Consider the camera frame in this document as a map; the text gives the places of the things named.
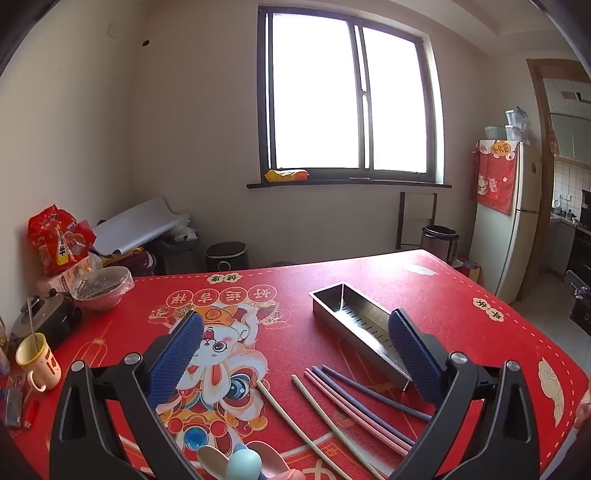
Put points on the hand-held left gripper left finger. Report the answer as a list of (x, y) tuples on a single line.
[(178, 360)]

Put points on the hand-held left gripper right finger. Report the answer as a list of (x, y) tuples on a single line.
[(415, 355)]

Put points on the blue chopstick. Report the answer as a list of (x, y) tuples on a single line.
[(369, 410), (369, 390)]

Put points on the stainless steel utensil tray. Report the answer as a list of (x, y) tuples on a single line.
[(351, 318)]

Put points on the pair of pink chopsticks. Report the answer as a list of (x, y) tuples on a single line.
[(361, 414)]

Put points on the green chopstick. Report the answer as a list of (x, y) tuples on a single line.
[(281, 410), (323, 413)]

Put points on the beige spoon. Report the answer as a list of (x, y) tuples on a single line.
[(212, 464)]

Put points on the green spoon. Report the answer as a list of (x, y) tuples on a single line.
[(244, 466)]

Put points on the pink spoon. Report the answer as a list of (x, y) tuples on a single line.
[(272, 457)]

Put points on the bowl with plastic wrap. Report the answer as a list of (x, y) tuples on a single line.
[(104, 295)]

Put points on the cardboard box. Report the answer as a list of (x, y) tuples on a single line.
[(471, 272)]

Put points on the black storage box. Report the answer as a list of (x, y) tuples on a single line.
[(178, 258)]

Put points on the dark red bag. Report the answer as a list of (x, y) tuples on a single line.
[(134, 265)]

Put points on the red printed table mat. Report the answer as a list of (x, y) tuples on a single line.
[(295, 341)]

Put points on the black electric cooker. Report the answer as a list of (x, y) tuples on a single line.
[(51, 323)]

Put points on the yellow mug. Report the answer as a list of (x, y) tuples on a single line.
[(44, 369)]

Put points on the white refrigerator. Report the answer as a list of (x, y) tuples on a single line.
[(503, 249)]

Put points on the white rolled sheet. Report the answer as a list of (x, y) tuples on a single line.
[(134, 226)]

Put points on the metal stirrer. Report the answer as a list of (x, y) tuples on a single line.
[(31, 323)]

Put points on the red lighter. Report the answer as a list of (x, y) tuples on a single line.
[(31, 413)]

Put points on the red snack bag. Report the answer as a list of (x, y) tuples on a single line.
[(55, 240)]

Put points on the dark windowsill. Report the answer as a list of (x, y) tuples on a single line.
[(392, 184)]

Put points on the red printed cloth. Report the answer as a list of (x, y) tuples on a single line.
[(496, 184)]

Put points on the pale green container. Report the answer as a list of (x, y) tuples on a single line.
[(494, 133)]

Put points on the clear plastic container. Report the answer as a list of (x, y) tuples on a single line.
[(517, 124)]

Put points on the dark framed window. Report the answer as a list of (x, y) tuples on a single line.
[(314, 92)]

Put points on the metal chair frame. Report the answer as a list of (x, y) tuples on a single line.
[(400, 221)]

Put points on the wooden door frame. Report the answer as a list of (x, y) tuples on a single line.
[(535, 92)]

